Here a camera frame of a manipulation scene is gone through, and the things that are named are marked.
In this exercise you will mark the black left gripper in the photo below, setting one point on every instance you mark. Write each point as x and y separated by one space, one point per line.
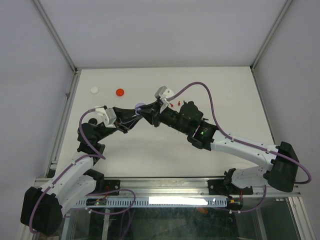
122 114

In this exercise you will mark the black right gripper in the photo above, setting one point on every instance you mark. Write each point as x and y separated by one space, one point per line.
153 117

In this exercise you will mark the purple round earbud charging case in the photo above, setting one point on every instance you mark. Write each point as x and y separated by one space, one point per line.
137 108

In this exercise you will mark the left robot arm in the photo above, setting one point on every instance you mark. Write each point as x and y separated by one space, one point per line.
44 207

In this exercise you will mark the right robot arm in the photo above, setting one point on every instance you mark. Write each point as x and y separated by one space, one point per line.
272 168

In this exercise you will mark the orange round charging case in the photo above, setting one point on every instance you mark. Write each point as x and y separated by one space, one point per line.
120 92

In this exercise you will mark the black round charging case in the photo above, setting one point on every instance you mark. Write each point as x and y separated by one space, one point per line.
93 121

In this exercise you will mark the white round charging case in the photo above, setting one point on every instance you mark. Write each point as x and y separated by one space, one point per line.
94 90

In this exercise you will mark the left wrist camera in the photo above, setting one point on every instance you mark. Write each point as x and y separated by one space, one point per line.
107 115

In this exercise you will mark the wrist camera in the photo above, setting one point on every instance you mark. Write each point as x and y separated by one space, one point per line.
164 95
107 115

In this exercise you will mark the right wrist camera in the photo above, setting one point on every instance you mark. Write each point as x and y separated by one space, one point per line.
164 95

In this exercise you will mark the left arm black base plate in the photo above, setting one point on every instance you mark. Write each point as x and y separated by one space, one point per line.
108 185

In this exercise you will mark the aluminium mounting rail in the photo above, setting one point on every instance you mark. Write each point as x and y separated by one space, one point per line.
188 187

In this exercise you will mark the white slotted cable duct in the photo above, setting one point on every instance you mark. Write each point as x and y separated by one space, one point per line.
152 202

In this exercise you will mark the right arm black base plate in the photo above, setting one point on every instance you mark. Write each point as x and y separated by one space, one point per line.
217 187

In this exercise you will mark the aluminium frame post left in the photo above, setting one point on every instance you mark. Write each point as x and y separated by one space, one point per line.
38 6

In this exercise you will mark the aluminium frame post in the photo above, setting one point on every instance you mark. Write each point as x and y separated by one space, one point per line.
38 6
272 31

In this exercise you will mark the aluminium frame post right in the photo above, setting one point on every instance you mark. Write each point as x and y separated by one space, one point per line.
272 31

